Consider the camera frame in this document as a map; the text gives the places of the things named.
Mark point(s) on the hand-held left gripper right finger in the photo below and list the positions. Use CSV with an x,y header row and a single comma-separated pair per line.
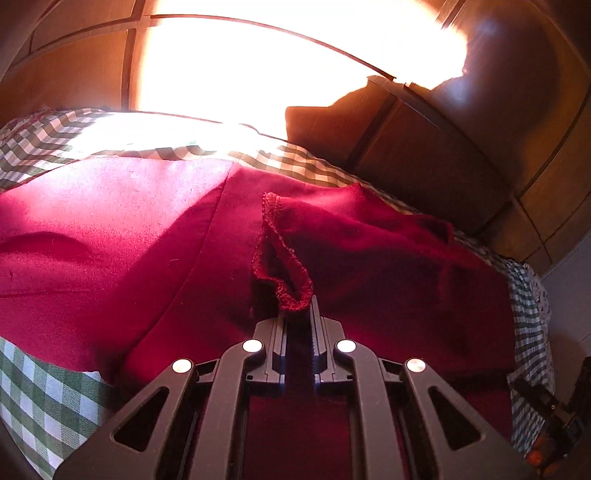
x,y
321,351

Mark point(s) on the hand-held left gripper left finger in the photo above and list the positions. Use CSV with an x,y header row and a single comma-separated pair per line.
x,y
277,351

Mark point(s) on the red garment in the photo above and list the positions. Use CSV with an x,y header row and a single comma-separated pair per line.
x,y
138,254

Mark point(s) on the floral pillow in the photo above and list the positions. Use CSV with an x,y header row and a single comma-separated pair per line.
x,y
541,300

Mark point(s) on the green checkered bed blanket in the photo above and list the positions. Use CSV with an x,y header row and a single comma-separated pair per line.
x,y
46,401

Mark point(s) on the wooden wardrobe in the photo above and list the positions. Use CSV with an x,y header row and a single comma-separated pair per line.
x,y
438,138

